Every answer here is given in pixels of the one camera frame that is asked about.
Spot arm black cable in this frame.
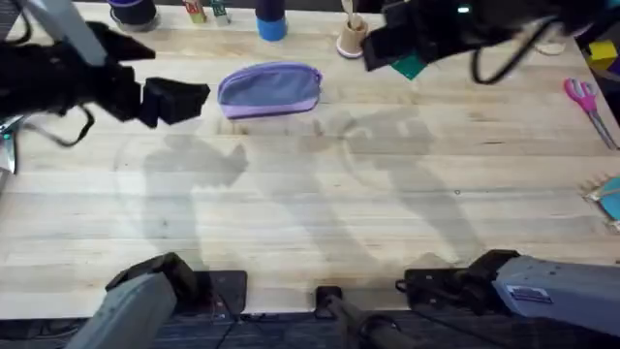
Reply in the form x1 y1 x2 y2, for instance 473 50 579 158
471 16 559 86
22 104 96 149

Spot beige cup with wooden utensils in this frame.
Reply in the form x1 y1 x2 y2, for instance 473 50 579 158
335 0 370 60

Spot green and white toy block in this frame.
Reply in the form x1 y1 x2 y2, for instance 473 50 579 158
209 0 233 27

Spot yellow and red toy block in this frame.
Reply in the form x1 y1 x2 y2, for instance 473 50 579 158
182 0 208 25

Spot purple and blue zip bag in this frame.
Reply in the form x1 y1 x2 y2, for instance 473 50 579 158
216 61 324 121

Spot metal tool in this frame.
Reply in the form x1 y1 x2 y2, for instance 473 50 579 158
0 114 19 176

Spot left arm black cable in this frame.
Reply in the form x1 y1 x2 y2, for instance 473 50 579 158
22 104 96 149

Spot green card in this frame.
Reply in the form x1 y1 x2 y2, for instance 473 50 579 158
389 52 428 81

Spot black camera post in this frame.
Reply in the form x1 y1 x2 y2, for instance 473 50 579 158
313 285 419 349

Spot dark bottle with blue base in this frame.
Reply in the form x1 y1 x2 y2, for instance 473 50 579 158
254 0 289 43

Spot beige round disc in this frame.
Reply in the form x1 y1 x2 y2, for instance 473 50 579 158
534 41 568 57

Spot pink scissors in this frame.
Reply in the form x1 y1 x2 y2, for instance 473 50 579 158
562 77 620 152

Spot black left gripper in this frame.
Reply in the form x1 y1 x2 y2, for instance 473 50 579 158
0 40 212 130

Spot black tape roll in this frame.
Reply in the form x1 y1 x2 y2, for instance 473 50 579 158
107 0 162 33

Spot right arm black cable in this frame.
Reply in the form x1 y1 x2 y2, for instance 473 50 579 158
471 16 559 86

